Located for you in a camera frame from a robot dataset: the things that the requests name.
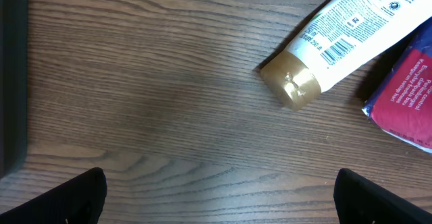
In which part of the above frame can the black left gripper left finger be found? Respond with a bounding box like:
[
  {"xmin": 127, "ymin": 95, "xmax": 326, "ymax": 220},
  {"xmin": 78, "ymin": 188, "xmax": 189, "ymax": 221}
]
[{"xmin": 1, "ymin": 167, "xmax": 107, "ymax": 224}]

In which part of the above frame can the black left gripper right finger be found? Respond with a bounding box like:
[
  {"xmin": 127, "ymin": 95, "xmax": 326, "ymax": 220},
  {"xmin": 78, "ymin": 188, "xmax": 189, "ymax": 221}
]
[{"xmin": 333, "ymin": 168, "xmax": 431, "ymax": 224}]

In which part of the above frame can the purple red pad pack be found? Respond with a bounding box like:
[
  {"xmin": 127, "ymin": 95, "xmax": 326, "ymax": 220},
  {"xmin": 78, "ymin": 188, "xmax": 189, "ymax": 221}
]
[{"xmin": 362, "ymin": 19, "xmax": 431, "ymax": 153}]

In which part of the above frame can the grey plastic mesh basket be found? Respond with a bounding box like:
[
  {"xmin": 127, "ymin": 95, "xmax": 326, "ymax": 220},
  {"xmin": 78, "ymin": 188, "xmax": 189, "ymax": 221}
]
[{"xmin": 1, "ymin": 0, "xmax": 28, "ymax": 177}]

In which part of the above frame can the white tube gold cap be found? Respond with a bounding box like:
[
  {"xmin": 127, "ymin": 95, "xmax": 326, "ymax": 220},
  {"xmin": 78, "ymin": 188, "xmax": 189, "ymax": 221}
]
[{"xmin": 260, "ymin": 0, "xmax": 431, "ymax": 110}]

